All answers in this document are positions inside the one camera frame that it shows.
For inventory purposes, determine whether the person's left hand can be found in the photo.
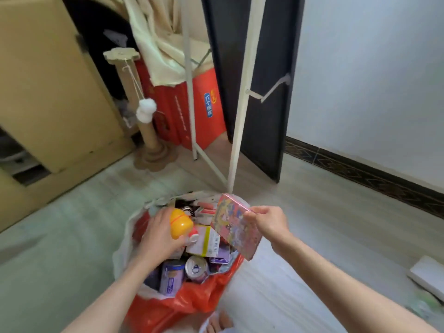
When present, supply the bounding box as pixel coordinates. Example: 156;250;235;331
138;208;195;265

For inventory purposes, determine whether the white box with yellow stripe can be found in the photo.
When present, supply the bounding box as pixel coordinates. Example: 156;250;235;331
185;225;221;258

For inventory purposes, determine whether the purple packet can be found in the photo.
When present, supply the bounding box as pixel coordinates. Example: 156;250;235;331
209;243;231;265

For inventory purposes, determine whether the purple drink can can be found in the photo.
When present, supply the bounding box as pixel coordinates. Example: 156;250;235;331
159;259;186;297

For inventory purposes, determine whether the white pompom toy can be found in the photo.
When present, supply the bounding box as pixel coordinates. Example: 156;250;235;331
136;98;157;124

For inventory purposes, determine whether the white foam block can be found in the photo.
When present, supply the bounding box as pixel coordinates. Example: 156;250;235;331
407;255;444;303

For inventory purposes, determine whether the silver drink can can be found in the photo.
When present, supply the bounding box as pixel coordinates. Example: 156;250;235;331
185;255;210;283

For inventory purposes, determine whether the large cardboard box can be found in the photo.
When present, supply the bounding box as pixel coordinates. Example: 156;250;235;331
0;0;136;233

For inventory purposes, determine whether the pink cartoon print box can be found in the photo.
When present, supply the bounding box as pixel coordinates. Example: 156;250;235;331
210;193;263;261

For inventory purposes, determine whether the red and white small box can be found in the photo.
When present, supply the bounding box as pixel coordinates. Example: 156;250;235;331
194;201;219;217

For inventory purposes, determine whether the cardboard cat scratching post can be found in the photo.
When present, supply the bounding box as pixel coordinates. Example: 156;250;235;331
103;47;179;172

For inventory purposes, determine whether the red gift box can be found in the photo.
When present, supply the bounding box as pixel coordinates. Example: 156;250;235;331
135;58;228;151

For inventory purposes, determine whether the person's foot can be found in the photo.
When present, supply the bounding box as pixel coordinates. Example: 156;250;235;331
204;310;235;333

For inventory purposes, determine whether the red plastic bag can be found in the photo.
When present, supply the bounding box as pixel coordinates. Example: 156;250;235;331
123;211;245;333

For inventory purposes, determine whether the white metal clothes rack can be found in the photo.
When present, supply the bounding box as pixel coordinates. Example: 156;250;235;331
180;0;292;193

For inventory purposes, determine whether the yellow plastic egg toy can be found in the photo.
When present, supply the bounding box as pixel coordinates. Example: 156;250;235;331
169;208;194;240

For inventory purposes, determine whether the person's left forearm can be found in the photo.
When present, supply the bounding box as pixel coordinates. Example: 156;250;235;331
62;252;175;333

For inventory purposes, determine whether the person's right hand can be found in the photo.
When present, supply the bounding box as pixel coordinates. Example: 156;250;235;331
243;205;293;256

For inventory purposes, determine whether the white plastic bag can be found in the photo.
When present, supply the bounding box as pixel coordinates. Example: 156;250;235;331
112;191;251;299

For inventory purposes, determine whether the cream cloth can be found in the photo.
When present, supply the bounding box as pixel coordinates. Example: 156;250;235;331
121;0;214;88

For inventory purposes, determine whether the clear plastic wrapper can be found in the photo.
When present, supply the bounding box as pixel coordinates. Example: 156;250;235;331
405;291;444;324

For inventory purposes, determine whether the person's right forearm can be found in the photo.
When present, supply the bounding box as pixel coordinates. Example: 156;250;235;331
269;232;440;333

